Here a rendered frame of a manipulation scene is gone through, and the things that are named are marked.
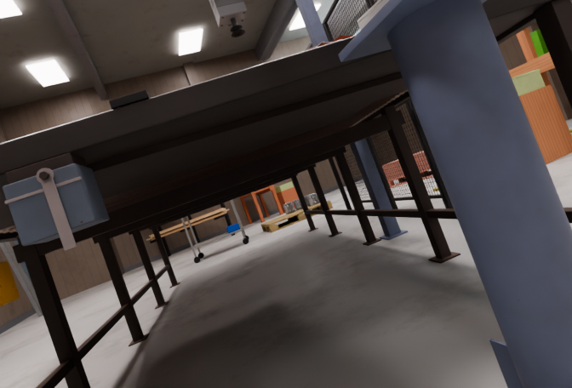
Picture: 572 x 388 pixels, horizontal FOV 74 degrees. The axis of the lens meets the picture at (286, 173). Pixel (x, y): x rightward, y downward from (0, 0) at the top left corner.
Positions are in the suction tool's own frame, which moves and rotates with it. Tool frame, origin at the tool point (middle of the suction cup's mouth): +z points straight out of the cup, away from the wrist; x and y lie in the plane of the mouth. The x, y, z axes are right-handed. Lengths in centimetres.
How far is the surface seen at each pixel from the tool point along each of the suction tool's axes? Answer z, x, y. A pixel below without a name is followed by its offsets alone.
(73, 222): 40, 27, 51
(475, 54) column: 38, 55, -22
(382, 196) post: 80, -160, -106
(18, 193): 31, 27, 58
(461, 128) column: 49, 52, -17
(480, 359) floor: 112, 11, -30
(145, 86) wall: -380, -1048, 38
